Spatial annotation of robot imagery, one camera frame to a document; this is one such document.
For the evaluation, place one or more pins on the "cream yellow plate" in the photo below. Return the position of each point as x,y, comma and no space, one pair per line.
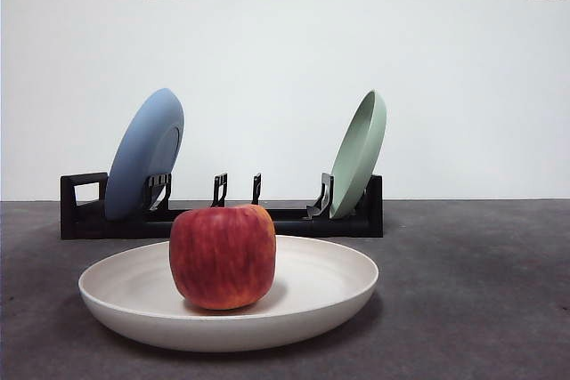
320,282

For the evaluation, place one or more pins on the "black plate rack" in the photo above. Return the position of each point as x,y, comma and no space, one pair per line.
89,226

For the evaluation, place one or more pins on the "red apple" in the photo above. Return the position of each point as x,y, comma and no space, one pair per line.
222,260

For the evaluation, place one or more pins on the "green plate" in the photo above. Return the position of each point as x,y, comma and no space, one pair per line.
356,162

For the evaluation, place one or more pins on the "blue plate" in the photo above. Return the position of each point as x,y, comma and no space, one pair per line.
138,153

